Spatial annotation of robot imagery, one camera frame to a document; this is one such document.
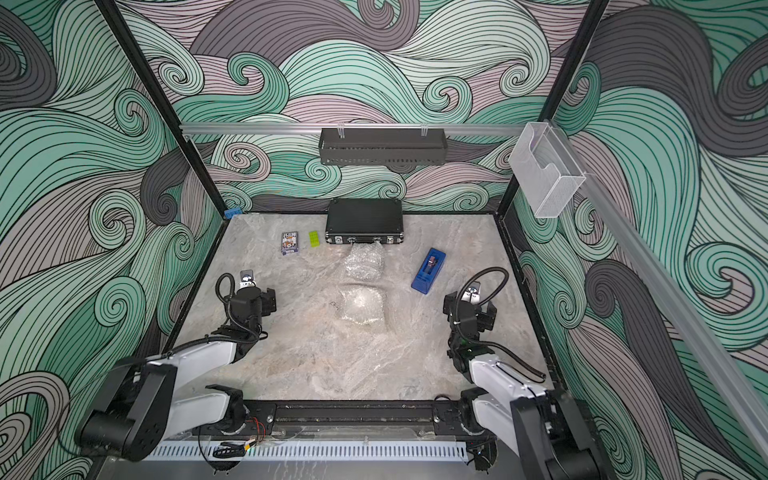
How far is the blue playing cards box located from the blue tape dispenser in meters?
0.46

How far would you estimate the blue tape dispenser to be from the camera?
0.97 metres

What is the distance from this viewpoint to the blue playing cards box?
3.58 feet
